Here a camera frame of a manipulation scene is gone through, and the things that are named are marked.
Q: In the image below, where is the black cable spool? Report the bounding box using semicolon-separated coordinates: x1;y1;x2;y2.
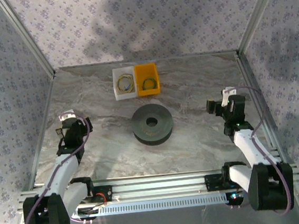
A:
129;102;176;148

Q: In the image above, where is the white plastic bin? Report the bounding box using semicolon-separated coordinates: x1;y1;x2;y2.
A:
111;65;139;102

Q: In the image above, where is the yellow plastic bin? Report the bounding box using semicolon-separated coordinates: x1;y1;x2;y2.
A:
133;61;162;99

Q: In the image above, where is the black controller board with LEDs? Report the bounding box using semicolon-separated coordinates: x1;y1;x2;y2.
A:
227;190;246;208

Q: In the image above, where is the aluminium table side rail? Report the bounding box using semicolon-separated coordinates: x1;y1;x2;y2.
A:
10;70;69;194
235;45;297;171

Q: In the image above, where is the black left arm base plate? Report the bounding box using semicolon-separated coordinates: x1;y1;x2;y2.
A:
86;183;114;204

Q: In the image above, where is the red wire loop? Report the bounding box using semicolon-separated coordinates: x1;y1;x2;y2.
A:
96;192;108;204

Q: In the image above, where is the green and yellow cable coil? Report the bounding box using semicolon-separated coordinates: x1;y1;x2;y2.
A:
140;75;159;91

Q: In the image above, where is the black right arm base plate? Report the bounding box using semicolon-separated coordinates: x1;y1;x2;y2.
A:
204;171;242;193

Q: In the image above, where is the yellow and blue cable coil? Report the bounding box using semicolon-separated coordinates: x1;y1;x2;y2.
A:
116;73;136;94

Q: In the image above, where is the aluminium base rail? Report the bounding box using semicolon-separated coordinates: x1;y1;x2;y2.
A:
15;160;299;213

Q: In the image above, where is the aluminium frame post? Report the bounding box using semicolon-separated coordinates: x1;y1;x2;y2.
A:
0;0;57;81
233;0;285;54

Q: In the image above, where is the white slotted cable duct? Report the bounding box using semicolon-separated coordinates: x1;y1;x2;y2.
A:
68;192;229;221

